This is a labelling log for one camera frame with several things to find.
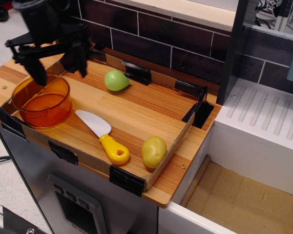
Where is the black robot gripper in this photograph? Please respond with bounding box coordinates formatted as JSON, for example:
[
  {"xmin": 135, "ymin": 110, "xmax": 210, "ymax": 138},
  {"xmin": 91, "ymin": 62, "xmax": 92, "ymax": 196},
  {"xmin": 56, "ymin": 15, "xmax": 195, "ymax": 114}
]
[{"xmin": 5, "ymin": 0, "xmax": 91, "ymax": 86}]

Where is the yellow handled white toy knife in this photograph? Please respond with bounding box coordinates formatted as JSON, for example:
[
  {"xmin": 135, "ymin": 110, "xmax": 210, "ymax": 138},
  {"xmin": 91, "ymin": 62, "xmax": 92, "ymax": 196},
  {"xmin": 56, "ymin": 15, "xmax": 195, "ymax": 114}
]
[{"xmin": 75, "ymin": 110, "xmax": 130, "ymax": 165}]

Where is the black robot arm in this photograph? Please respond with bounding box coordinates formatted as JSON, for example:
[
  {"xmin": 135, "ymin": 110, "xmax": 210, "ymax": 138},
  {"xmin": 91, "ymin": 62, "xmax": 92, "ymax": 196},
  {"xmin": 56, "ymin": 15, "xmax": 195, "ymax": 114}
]
[{"xmin": 5, "ymin": 0, "xmax": 91, "ymax": 85}]

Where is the orange transparent plastic pot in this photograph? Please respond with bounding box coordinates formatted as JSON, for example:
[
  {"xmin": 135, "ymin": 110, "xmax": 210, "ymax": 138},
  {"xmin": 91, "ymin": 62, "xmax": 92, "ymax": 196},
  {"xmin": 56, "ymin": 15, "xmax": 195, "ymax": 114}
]
[{"xmin": 11, "ymin": 74, "xmax": 72, "ymax": 128}]

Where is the cardboard fence with black tape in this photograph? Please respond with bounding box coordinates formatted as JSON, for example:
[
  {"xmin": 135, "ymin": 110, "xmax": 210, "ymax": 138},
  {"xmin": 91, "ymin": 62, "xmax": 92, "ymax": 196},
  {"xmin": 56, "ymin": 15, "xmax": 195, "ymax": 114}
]
[{"xmin": 0, "ymin": 42, "xmax": 215, "ymax": 197}]

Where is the green toy pear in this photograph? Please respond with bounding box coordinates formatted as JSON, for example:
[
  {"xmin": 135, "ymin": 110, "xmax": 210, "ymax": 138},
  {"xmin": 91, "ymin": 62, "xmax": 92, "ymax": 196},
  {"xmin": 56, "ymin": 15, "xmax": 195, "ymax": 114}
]
[{"xmin": 105, "ymin": 70, "xmax": 131, "ymax": 91}]

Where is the yellow toy potato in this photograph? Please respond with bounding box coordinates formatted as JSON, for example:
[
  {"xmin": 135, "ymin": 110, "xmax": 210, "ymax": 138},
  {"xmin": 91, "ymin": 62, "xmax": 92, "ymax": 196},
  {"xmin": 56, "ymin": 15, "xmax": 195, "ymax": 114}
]
[{"xmin": 142, "ymin": 136, "xmax": 167, "ymax": 169}]

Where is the toy oven front panel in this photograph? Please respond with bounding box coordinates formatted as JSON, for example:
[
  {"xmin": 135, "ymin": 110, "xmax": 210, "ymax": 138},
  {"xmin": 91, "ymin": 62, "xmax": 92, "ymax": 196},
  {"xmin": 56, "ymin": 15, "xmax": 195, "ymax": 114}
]
[{"xmin": 48, "ymin": 174, "xmax": 108, "ymax": 234}]

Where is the white toy sink drainboard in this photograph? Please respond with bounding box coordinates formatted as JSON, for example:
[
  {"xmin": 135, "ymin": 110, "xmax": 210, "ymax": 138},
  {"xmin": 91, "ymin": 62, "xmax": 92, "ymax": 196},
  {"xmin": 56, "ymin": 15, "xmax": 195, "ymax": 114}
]
[{"xmin": 209, "ymin": 79, "xmax": 293, "ymax": 194}]

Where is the dark grey vertical post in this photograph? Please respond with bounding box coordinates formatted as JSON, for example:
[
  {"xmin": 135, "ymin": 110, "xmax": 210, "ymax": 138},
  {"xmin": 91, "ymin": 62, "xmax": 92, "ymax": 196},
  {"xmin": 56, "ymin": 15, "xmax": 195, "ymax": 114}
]
[{"xmin": 216, "ymin": 0, "xmax": 258, "ymax": 105}]

